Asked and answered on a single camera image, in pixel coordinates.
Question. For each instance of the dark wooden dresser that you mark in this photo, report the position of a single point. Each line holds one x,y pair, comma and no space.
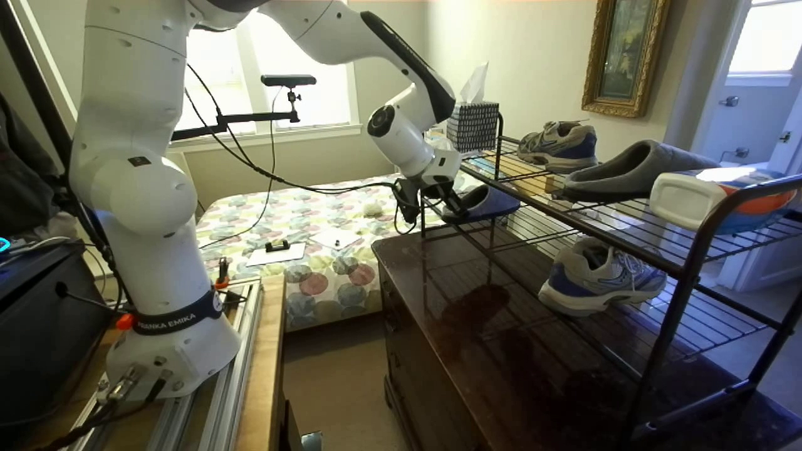
502,360

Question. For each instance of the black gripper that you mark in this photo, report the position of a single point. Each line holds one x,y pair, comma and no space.
438,187

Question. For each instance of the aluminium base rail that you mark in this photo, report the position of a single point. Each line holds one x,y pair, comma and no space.
213,392

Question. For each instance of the bright window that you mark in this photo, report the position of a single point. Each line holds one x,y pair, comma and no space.
250,50

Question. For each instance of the bed with floral bedspread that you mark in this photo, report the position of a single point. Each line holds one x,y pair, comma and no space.
326,251

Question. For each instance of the beige laced sneaker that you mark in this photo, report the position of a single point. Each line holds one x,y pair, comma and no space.
565,144

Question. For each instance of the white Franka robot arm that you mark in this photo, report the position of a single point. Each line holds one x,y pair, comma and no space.
140,184

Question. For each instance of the black metal shoe rack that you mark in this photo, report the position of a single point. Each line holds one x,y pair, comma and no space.
666,251

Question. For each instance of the black white patterned tissue box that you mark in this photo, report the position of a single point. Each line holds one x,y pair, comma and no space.
473,125

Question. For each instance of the gold framed picture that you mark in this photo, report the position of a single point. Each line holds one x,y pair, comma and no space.
626,54

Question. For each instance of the grey house slipper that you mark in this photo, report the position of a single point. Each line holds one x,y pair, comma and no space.
626,172
491,203

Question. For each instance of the black equipment box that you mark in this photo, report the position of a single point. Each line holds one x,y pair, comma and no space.
46,335

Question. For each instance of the black camera on boom stand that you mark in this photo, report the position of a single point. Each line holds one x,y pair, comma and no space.
288,80

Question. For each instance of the white blue sneaker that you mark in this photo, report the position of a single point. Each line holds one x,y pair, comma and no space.
598,278

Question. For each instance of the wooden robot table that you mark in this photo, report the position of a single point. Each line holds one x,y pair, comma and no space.
259,376

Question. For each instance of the white tissue in box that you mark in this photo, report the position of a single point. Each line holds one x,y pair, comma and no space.
473,83

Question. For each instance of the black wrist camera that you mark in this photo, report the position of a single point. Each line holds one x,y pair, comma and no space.
406,201

